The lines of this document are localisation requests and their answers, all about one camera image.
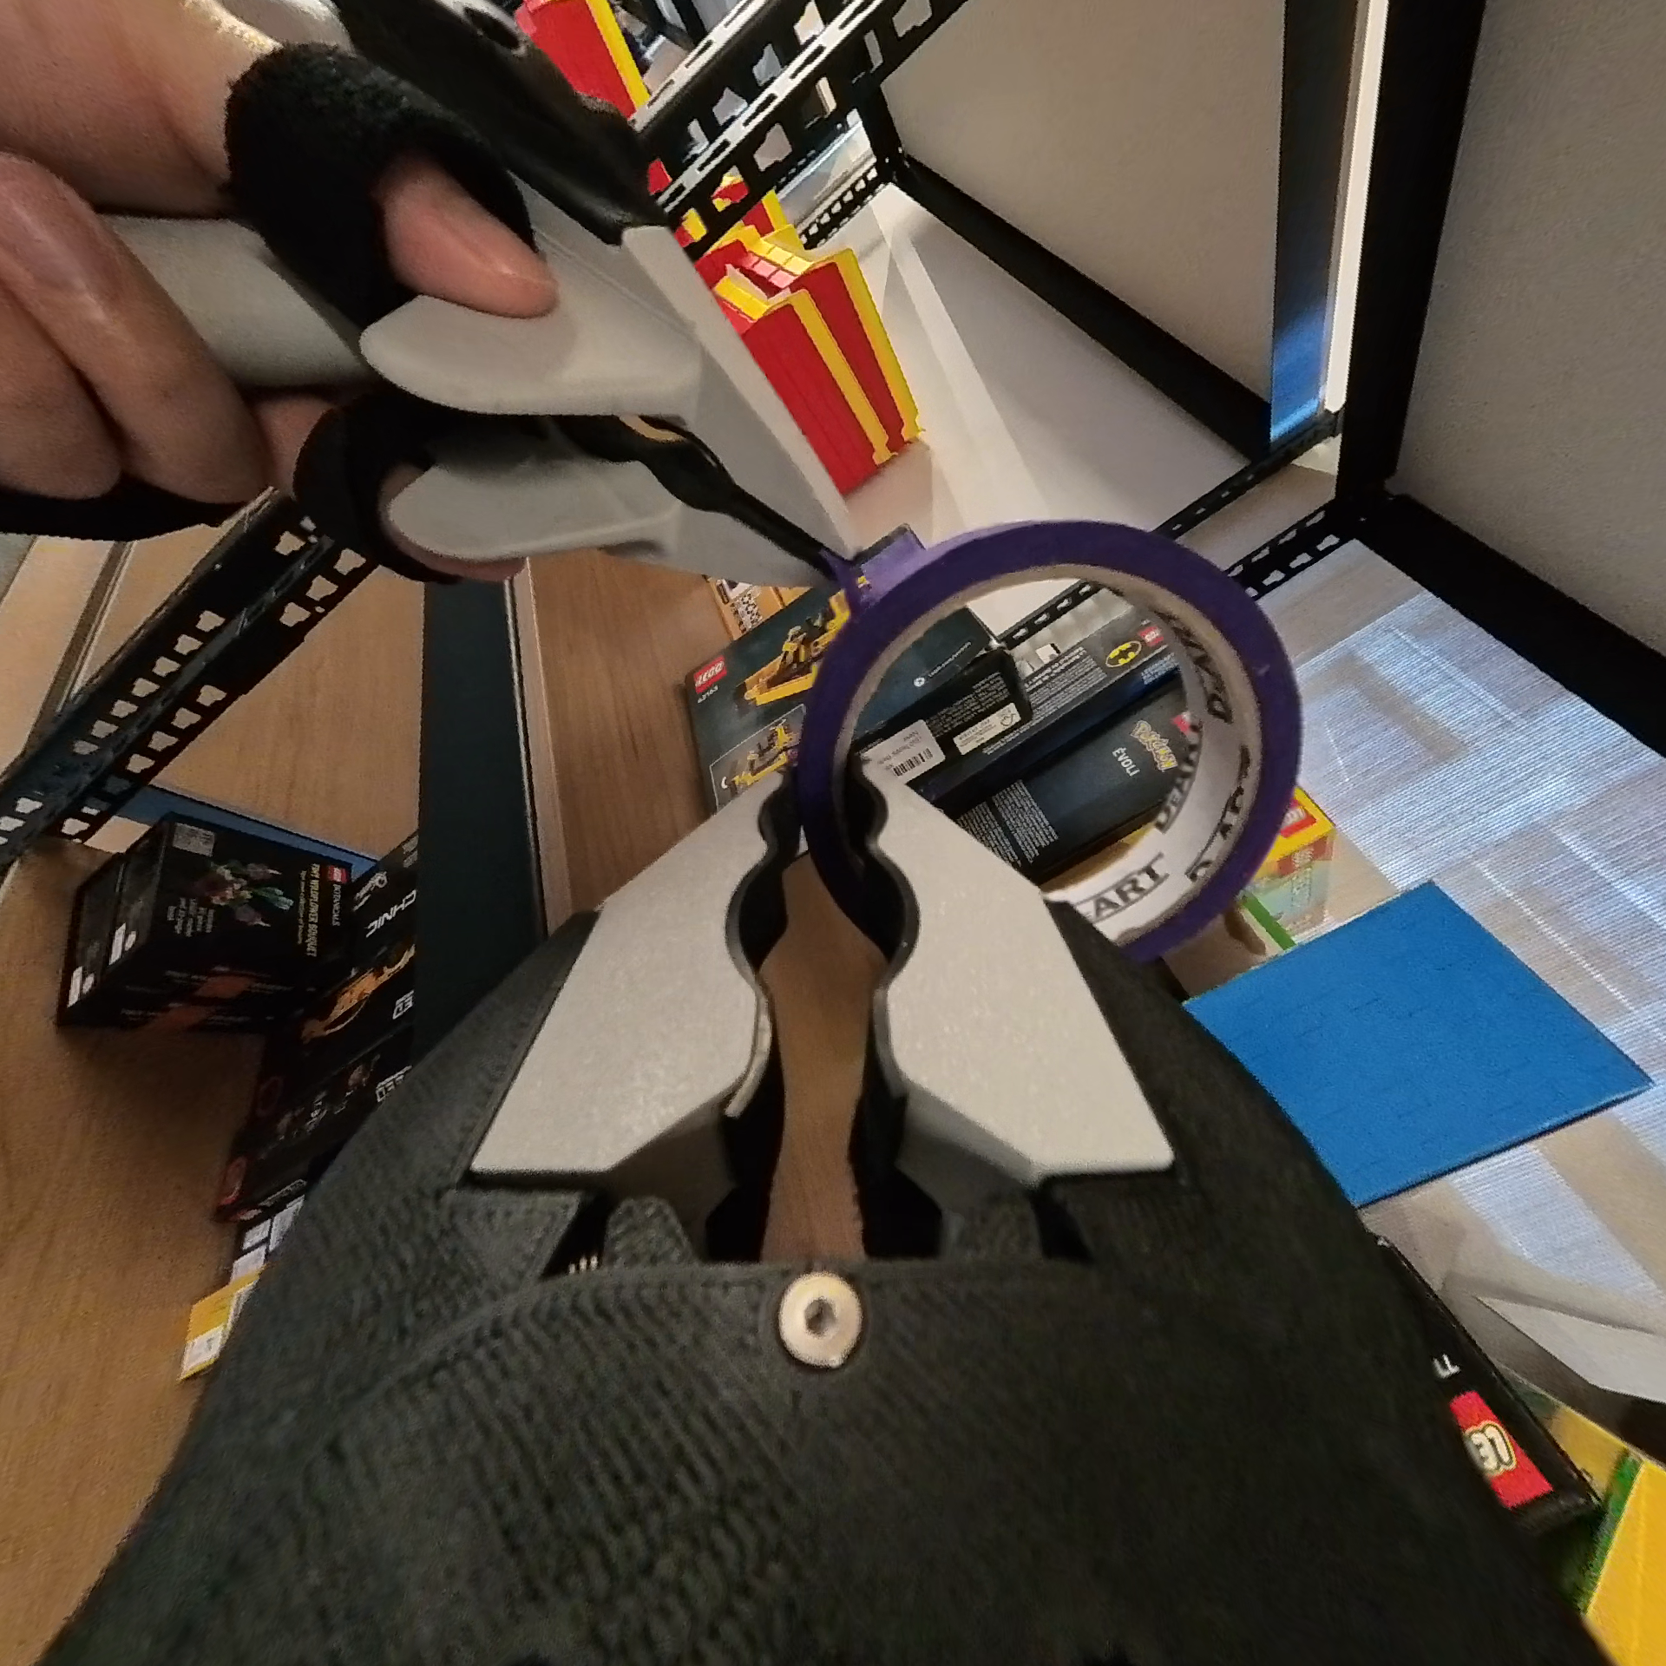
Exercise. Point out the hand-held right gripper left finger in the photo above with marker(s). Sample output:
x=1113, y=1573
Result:
x=612, y=1054

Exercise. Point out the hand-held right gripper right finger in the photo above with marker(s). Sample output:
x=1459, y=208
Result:
x=1041, y=1054

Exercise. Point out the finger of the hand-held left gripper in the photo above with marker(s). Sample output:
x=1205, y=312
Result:
x=559, y=513
x=729, y=378

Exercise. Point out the small black yellow toy box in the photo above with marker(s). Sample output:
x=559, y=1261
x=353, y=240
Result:
x=781, y=676

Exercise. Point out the purple tape roll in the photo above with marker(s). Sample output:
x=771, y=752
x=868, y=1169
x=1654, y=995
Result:
x=1041, y=545

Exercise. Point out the wooden desk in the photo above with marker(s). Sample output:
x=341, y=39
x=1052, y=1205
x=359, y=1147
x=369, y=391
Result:
x=612, y=728

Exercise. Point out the person's left hand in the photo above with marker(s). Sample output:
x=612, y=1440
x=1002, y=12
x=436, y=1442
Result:
x=103, y=130

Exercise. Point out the black metal rack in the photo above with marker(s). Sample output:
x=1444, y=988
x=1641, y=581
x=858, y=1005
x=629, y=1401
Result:
x=475, y=728

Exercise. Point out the black toy box yellow logo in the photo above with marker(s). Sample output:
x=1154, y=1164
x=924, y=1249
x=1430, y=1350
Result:
x=1107, y=781

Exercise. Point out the black orange car toy box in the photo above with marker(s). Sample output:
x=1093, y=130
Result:
x=325, y=1040

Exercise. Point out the yellow flamingo toy box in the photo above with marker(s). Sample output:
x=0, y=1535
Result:
x=1288, y=859

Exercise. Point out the blue toy box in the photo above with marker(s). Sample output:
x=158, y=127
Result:
x=1405, y=1040

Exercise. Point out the black bat logo toy box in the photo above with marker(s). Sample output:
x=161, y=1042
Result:
x=1080, y=664

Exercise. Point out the black bouquet toy box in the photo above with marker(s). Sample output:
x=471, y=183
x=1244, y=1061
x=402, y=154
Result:
x=195, y=923

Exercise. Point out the black toy box white labels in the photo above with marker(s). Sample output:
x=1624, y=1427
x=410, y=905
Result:
x=1497, y=1432

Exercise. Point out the teal yellow toy box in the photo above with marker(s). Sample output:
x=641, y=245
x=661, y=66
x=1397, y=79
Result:
x=1620, y=1522

